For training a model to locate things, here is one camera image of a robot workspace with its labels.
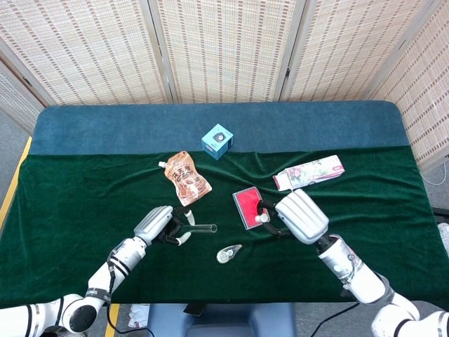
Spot orange spout pouch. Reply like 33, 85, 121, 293
158, 150, 213, 208

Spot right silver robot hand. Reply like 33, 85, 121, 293
255, 188, 330, 246

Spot blue table cover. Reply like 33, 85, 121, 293
28, 100, 411, 157

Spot yellow floor tape strip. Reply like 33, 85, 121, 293
0, 136, 33, 231
105, 303, 121, 337

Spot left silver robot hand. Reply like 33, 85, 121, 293
133, 205, 195, 246

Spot clear glass test tube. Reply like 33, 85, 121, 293
182, 223, 218, 235

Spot red ink pad case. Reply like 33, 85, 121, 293
232, 186, 272, 231

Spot floral paper carton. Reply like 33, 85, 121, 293
272, 154, 346, 192

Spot clear correction tape dispenser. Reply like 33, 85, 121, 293
215, 244, 243, 264

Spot black cable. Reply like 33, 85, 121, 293
310, 301, 361, 337
105, 298, 155, 337

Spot woven bamboo screen panel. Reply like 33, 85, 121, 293
276, 0, 441, 103
366, 0, 449, 173
0, 61, 46, 134
0, 0, 176, 108
147, 0, 307, 105

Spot crumpled white cloth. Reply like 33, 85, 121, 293
127, 303, 152, 328

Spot white cable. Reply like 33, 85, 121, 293
420, 171, 449, 186

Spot green velvet cloth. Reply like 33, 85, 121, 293
0, 145, 446, 306

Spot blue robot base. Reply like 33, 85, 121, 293
146, 302, 297, 337

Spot small black flat object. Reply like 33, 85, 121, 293
183, 302, 206, 316

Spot white shoe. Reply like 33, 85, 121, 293
437, 223, 449, 253

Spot light blue cube box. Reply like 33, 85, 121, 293
201, 123, 235, 161

